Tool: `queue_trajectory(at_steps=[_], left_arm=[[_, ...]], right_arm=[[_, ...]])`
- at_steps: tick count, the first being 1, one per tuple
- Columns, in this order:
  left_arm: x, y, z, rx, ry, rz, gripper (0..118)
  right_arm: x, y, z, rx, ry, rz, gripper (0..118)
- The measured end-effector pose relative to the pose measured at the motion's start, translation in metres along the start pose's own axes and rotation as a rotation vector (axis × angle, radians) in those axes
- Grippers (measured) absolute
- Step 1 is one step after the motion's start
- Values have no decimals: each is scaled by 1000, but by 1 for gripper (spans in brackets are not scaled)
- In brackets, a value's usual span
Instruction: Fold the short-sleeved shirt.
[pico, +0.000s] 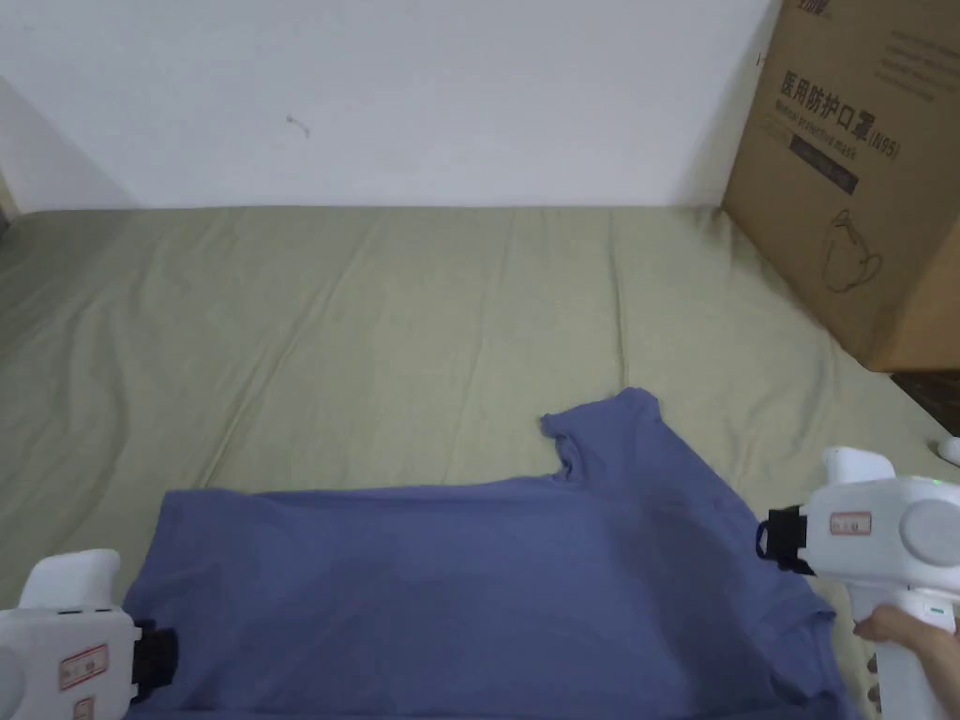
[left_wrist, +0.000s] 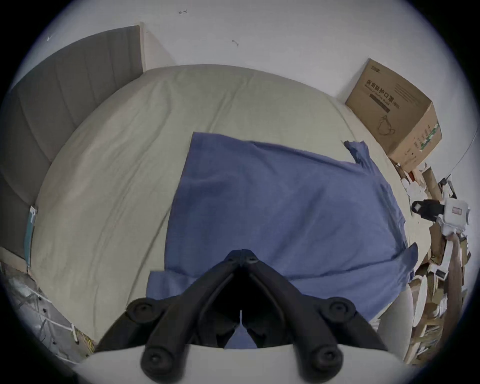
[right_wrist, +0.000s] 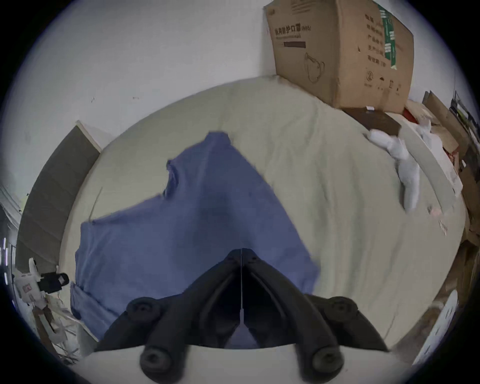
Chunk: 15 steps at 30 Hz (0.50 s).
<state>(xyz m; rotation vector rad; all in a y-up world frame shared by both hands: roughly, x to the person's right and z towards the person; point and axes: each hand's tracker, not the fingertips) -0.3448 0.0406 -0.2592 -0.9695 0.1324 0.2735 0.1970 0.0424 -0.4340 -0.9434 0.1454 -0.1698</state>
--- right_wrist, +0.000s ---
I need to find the blue shirt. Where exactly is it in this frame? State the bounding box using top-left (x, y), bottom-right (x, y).
top-left (70, 131), bottom-right (321, 349)

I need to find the spare white hand-held gripper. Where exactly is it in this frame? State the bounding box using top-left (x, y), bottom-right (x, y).
top-left (11, 257), bottom-right (70, 305)

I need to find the grey padded headboard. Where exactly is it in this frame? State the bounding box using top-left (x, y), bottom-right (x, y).
top-left (16, 121), bottom-right (103, 268)

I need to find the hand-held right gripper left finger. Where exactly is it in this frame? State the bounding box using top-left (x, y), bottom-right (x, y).
top-left (94, 249), bottom-right (242, 382)

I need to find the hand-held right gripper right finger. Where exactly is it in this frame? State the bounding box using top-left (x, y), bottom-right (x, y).
top-left (242, 249), bottom-right (389, 382)

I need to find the dark brown flat box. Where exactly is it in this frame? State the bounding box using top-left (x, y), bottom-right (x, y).
top-left (342, 106), bottom-right (403, 136)

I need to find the large brown cardboard carton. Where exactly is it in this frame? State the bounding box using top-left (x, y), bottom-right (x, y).
top-left (263, 0), bottom-right (415, 113)

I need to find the bed with beige sheet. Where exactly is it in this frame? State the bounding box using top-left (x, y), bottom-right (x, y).
top-left (60, 75), bottom-right (468, 350)

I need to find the white crumpled cloth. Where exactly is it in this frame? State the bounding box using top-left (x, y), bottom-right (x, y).
top-left (366, 118), bottom-right (443, 214)

